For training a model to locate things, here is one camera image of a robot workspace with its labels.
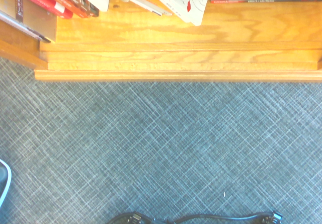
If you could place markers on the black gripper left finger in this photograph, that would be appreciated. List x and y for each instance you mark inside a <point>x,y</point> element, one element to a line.
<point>133,219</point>

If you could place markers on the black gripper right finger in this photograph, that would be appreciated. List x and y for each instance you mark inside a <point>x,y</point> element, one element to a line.
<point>273,217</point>

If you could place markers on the white rimmed base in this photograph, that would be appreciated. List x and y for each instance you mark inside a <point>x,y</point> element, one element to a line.
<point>7,183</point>

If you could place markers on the wooden bookcase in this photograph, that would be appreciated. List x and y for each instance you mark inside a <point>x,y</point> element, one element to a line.
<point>176,58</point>

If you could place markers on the thin white booklet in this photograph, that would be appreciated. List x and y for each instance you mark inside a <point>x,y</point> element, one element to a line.
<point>148,5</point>

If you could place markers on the dark maroon paperback book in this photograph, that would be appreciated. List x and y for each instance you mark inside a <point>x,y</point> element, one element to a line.
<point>88,6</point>

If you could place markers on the white book red marks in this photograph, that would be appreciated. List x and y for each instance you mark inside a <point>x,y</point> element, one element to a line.
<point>191,7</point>

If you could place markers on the orange brown paperback book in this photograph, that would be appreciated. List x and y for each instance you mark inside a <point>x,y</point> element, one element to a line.
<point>73,7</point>

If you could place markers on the plain white paperback book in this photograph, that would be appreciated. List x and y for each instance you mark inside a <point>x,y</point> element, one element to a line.
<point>99,1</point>

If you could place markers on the tan book dark spine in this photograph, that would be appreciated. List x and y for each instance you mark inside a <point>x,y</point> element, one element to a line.
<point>37,20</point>

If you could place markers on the red paperback book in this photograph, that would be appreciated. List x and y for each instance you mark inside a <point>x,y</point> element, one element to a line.
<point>50,6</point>

